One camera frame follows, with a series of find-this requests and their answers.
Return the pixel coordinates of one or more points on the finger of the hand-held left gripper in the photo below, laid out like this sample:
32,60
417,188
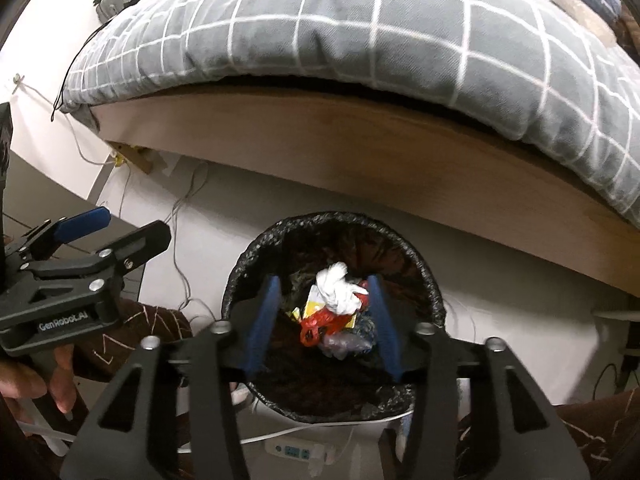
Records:
140,242
85,221

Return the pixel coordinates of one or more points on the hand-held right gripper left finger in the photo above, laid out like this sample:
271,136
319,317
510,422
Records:
262,320

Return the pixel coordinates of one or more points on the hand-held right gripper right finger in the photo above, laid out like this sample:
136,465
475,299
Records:
385,325

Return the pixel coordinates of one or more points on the clear plastic bag pink print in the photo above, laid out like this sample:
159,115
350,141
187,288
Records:
345,345

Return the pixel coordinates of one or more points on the yellow and white sachet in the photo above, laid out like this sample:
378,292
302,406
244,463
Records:
312,305

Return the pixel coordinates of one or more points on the red plastic bag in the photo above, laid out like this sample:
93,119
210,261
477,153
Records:
320,327

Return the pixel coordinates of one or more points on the white tissue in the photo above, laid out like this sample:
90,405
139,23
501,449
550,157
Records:
337,290

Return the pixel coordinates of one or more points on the bin with black liner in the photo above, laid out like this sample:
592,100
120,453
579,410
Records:
350,230

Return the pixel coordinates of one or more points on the person's left hand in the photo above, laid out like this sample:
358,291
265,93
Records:
60,380

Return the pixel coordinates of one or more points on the white power strip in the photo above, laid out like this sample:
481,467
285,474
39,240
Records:
295,452

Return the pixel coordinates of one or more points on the wooden bed frame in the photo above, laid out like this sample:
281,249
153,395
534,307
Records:
350,145

